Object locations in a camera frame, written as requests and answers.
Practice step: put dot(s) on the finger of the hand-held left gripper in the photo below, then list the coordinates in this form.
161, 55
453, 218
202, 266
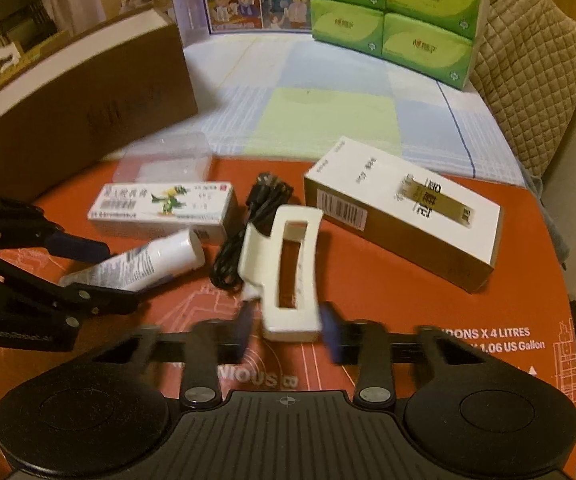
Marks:
93, 300
80, 247

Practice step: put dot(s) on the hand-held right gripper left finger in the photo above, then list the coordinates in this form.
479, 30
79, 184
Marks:
243, 330

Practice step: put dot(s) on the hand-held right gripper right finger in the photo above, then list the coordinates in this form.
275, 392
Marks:
330, 332

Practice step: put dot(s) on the white hair claw clip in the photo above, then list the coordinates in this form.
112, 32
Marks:
288, 325

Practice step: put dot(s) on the white tube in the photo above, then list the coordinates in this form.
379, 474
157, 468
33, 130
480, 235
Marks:
158, 257

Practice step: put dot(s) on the white and gold carton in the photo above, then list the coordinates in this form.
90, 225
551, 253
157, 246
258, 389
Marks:
392, 240

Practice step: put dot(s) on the clear plastic case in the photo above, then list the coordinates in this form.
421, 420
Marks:
168, 167

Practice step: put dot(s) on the brown storage box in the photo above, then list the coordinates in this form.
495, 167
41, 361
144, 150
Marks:
93, 110

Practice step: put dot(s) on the white ointment box green print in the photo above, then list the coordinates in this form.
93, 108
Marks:
133, 205

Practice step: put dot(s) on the red printed cardboard sheet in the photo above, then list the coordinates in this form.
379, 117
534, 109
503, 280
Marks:
467, 320

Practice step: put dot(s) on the checked tablecloth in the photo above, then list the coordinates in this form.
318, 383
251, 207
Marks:
318, 110

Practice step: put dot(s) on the stack of green tissue packs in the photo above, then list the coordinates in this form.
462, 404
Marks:
392, 35

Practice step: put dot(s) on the beige quilted chair cover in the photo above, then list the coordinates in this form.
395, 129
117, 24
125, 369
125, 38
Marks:
532, 85

